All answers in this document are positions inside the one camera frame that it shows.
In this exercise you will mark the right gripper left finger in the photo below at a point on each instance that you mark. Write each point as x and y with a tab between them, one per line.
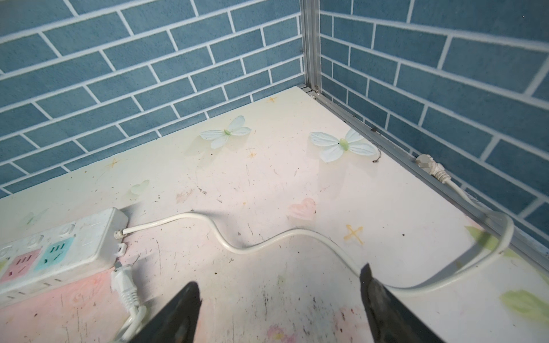
177	321

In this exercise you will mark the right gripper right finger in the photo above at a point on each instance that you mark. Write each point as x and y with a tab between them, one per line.
389	319

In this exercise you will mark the long white power strip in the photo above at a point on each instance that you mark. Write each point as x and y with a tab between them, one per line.
61	255

